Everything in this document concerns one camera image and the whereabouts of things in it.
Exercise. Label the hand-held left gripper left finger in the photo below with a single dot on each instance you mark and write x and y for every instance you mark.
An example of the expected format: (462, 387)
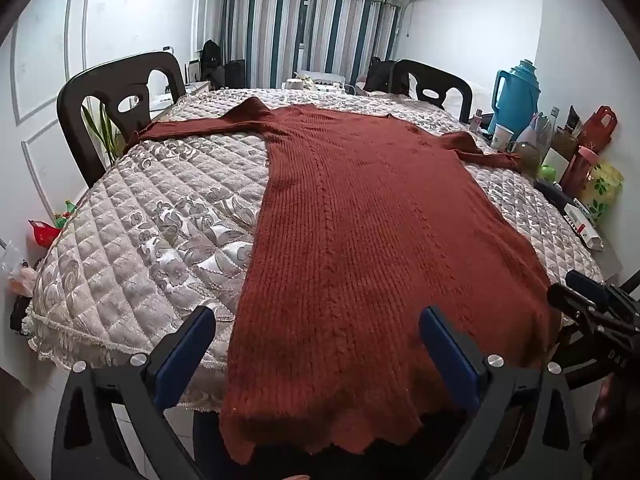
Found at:
(184, 355)

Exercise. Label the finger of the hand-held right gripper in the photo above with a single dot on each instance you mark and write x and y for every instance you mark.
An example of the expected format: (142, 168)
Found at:
(587, 285)
(570, 302)

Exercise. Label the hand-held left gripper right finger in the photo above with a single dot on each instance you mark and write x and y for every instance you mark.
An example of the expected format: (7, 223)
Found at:
(450, 355)

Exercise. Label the rust red knit sweater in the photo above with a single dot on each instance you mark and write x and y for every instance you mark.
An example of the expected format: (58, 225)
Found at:
(350, 260)

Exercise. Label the long white red box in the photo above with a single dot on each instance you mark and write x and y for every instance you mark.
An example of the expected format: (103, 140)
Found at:
(585, 225)

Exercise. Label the yellow green floral bag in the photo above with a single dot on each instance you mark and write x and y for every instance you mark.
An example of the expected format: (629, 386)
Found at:
(602, 190)

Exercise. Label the dark blue box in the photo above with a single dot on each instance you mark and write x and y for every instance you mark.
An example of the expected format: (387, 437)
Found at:
(552, 191)

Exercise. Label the pink lidded red bottle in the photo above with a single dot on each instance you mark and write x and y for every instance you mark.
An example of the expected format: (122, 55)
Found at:
(577, 170)

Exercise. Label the white carton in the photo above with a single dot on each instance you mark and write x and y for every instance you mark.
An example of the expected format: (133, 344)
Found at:
(560, 160)

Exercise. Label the beige quilted floral blanket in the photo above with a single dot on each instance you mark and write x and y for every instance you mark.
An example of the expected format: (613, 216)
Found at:
(150, 220)

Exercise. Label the glass teapot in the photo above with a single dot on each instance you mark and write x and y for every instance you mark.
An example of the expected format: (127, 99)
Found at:
(527, 157)

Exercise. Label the brown paper bag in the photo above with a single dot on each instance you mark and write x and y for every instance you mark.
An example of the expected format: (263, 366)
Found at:
(565, 142)

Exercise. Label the clear plastic bottle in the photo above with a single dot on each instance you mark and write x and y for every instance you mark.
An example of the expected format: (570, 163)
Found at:
(549, 127)

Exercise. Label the white pink bottle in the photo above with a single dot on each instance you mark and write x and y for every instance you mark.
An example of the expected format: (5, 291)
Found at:
(529, 130)

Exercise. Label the white paper cup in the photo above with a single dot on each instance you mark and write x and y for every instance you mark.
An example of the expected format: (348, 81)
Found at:
(501, 137)

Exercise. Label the pink plastic bag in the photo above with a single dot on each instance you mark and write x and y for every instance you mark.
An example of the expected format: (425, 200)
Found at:
(22, 279)

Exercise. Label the green plastic bottle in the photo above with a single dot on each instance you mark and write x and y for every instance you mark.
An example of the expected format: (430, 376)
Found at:
(65, 215)

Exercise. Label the blue thermos jug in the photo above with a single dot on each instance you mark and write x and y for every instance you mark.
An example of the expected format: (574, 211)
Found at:
(517, 95)

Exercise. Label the green leafy plant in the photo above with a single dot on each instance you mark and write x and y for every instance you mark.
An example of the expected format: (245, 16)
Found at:
(107, 130)

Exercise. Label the dark wooden chair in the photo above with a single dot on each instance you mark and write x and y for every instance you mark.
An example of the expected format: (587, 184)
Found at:
(425, 77)
(100, 90)

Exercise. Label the black bag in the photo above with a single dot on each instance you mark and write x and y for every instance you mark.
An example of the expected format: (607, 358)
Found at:
(379, 75)

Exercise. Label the black backpack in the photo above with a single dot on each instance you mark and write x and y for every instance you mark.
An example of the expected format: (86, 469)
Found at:
(210, 62)

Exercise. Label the white appliance box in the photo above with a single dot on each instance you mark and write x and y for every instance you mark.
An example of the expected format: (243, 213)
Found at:
(322, 80)

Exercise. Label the striped curtain panel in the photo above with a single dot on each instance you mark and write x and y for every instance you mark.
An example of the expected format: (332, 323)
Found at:
(265, 30)
(350, 30)

